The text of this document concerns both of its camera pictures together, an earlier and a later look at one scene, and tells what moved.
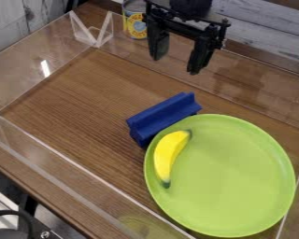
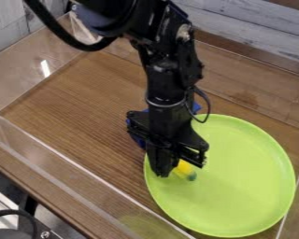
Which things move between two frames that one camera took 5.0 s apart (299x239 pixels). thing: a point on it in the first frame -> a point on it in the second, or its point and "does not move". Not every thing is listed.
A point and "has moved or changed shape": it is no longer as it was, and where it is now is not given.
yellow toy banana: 166,150 has moved or changed shape
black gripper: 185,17 -> 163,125
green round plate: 233,179 does not move
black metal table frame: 28,203 does not move
